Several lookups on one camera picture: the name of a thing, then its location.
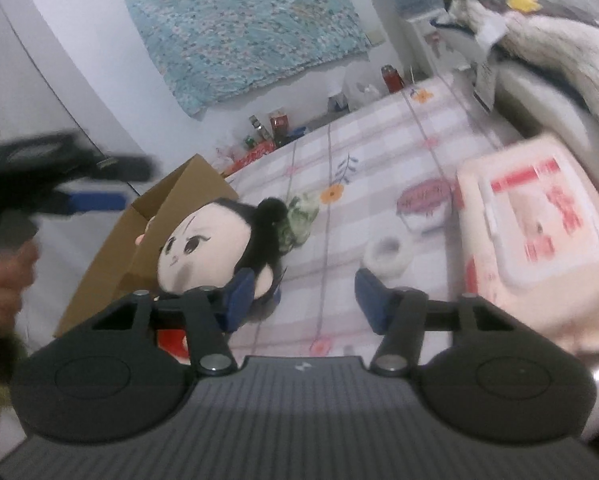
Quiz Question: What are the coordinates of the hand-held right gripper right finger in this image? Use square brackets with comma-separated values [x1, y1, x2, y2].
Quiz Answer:
[354, 267, 517, 376]

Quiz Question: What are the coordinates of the red can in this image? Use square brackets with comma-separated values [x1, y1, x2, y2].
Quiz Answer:
[269, 112, 291, 147]

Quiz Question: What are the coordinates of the teal patterned wall cloth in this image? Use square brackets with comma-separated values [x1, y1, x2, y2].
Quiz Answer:
[119, 0, 373, 118]

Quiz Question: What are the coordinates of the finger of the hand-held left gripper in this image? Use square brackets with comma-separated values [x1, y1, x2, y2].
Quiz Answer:
[29, 191, 129, 217]
[74, 152, 155, 183]

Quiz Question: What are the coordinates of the white tape roll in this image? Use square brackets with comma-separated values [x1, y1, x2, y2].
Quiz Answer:
[363, 235, 414, 277]

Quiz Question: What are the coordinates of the green cloth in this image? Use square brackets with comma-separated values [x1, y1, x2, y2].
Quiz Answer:
[279, 190, 320, 253]

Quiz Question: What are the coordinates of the red canister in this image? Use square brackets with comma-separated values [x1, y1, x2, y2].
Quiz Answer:
[381, 64, 405, 95]

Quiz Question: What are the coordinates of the brown cardboard box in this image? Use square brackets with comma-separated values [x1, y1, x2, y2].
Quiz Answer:
[54, 154, 240, 341]

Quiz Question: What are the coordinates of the pink wipes pack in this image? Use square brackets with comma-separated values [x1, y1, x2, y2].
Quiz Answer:
[454, 134, 599, 353]

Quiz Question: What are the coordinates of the black-haired plush doll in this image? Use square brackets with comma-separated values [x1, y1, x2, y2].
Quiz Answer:
[138, 197, 290, 361]

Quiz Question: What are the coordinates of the white plastic bag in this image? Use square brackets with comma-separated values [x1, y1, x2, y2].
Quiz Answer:
[342, 67, 383, 108]

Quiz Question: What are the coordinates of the white water dispenser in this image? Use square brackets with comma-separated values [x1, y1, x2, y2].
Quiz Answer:
[404, 10, 460, 81]

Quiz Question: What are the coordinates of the person's left hand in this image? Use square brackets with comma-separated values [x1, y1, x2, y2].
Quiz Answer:
[0, 240, 40, 331]

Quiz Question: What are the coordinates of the red snack bag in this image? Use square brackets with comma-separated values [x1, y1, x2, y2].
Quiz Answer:
[224, 139, 275, 176]

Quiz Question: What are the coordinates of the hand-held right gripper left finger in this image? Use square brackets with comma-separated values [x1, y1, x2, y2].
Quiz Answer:
[92, 266, 257, 376]

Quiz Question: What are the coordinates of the white fluffy blanket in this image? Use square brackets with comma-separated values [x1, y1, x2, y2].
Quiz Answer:
[449, 0, 599, 133]

